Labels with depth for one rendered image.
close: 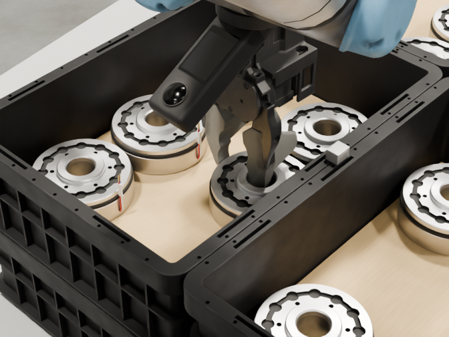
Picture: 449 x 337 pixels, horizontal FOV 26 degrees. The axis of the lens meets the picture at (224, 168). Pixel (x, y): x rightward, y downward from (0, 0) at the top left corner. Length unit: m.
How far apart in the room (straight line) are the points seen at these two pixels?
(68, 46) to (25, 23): 1.42
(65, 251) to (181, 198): 0.14
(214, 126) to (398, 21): 0.33
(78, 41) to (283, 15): 0.89
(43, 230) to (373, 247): 0.32
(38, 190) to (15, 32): 2.00
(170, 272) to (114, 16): 0.81
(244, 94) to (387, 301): 0.23
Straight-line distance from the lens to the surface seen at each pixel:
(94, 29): 1.51
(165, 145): 1.02
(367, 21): 0.66
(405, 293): 0.92
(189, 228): 0.96
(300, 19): 0.63
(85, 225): 0.84
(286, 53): 0.92
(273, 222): 0.82
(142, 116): 1.04
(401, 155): 0.97
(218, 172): 0.98
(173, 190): 1.00
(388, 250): 0.95
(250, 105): 0.90
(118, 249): 0.81
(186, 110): 0.85
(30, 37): 2.82
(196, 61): 0.88
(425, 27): 1.28
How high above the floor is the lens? 1.50
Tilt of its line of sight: 40 degrees down
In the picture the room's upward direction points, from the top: straight up
